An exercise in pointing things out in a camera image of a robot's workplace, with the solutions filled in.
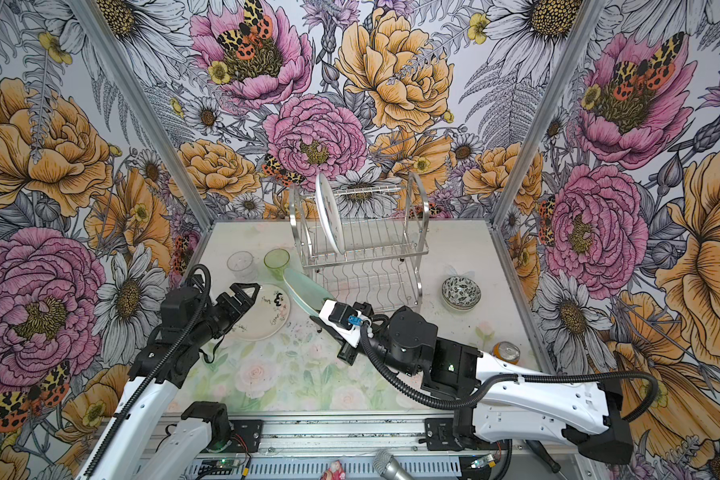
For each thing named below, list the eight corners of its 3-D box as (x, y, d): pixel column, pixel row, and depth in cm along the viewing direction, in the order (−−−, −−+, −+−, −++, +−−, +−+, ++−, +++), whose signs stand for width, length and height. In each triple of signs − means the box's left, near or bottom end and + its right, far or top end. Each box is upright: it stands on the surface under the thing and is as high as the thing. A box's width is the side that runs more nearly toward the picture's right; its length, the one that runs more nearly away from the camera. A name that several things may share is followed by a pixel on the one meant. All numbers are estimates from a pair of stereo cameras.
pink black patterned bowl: (443, 318, 97) (448, 307, 92) (438, 287, 104) (442, 276, 99) (478, 318, 97) (485, 307, 92) (471, 287, 104) (476, 276, 99)
